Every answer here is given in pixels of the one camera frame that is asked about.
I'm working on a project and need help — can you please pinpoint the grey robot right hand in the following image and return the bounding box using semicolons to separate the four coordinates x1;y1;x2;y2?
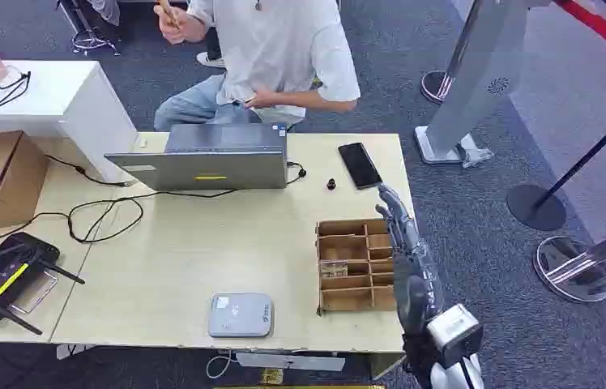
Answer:
375;183;444;337

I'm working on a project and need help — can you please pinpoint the wooden compartment card box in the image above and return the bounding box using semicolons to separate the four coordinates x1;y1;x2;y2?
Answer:
315;217;399;314

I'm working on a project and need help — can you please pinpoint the black smartphone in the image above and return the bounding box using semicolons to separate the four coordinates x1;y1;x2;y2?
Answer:
337;142;384;190

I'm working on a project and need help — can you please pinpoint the white paper sheet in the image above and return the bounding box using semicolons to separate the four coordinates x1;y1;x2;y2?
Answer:
235;351;347;373

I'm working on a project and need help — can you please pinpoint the grey card reader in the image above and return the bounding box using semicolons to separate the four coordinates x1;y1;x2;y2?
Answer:
207;292;275;340

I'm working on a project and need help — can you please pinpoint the grey standing sign panel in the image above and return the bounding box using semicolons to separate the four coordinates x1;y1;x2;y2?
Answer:
414;0;531;166

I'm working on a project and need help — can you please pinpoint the grey laptop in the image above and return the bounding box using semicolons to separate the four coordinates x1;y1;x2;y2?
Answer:
104;123;289;192

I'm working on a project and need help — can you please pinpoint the person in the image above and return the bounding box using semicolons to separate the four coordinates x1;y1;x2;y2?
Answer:
153;0;362;133

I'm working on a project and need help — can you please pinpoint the red barrier belt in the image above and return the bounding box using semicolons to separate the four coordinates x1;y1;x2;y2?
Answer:
553;0;606;66

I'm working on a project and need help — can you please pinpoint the white cabinet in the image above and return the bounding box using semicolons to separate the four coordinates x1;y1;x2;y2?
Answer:
0;60;139;185

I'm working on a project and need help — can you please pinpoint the chrome chair base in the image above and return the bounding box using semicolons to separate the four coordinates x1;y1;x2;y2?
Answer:
56;0;122;57

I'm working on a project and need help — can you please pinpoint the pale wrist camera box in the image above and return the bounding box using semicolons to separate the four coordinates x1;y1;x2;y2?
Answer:
426;303;485;370

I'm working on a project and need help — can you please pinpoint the black stanchion post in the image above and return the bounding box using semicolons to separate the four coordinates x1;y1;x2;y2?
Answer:
506;95;606;233

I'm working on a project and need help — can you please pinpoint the black laptop plug cable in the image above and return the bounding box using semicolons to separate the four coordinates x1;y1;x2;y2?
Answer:
285;160;308;187

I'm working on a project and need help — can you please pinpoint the chrome stanchion post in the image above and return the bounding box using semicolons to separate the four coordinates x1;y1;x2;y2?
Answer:
531;216;606;304
420;0;484;105

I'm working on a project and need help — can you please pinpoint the white cable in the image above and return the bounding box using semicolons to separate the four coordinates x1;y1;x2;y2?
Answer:
205;351;235;380

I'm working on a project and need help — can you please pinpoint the short black cable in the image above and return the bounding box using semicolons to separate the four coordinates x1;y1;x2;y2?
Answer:
44;154;128;188

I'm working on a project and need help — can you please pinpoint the long black looped cable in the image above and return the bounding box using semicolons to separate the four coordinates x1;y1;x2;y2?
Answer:
0;189;238;247

